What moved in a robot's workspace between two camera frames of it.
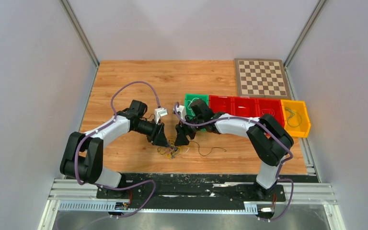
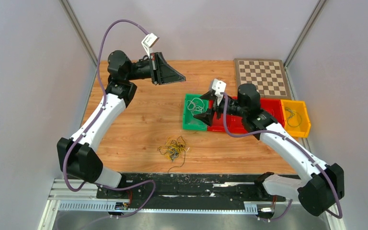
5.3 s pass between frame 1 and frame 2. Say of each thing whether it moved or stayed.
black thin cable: moved
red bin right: stayed
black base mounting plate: stayed
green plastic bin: stayed
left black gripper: moved
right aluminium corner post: stayed
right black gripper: moved
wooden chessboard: stayed
